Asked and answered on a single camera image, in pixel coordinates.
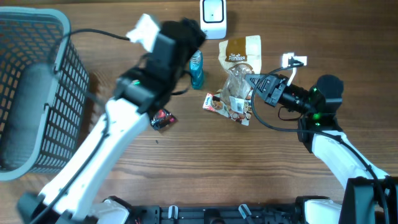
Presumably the brown cookie bag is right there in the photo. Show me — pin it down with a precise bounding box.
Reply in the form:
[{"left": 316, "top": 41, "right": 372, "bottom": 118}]
[{"left": 218, "top": 35, "right": 262, "bottom": 105}]

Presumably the blue mouthwash bottle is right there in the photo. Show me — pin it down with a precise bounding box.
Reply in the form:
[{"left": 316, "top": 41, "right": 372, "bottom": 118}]
[{"left": 189, "top": 50, "right": 204, "bottom": 90}]

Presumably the red white small box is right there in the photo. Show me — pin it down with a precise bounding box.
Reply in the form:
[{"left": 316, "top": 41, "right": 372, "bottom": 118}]
[{"left": 203, "top": 93, "right": 252, "bottom": 126}]

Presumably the black red snack packet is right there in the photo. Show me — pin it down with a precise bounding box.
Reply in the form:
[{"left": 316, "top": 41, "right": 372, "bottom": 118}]
[{"left": 150, "top": 109, "right": 178, "bottom": 132}]

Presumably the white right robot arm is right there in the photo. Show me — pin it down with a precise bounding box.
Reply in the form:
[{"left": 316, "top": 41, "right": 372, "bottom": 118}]
[{"left": 245, "top": 75, "right": 397, "bottom": 223}]

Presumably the white barcode scanner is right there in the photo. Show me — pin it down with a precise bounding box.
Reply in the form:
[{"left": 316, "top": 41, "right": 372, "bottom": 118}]
[{"left": 200, "top": 0, "right": 227, "bottom": 39}]

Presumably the grey plastic mesh basket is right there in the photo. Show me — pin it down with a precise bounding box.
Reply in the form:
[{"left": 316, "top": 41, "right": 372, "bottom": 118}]
[{"left": 1, "top": 6, "right": 90, "bottom": 181}]

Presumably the black left camera cable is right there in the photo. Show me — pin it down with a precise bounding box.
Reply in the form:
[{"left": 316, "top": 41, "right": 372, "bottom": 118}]
[{"left": 46, "top": 28, "right": 131, "bottom": 75}]

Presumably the black camera cable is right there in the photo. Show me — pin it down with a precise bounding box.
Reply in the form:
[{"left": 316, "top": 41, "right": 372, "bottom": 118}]
[
  {"left": 250, "top": 60, "right": 389, "bottom": 224},
  {"left": 46, "top": 28, "right": 131, "bottom": 75}
]

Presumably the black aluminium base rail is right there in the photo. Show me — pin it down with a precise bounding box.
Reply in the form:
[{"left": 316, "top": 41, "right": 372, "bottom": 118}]
[{"left": 124, "top": 204, "right": 299, "bottom": 224}]

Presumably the black right camera cable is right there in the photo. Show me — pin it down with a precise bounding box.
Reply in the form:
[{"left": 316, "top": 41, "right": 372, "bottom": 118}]
[{"left": 250, "top": 60, "right": 389, "bottom": 224}]

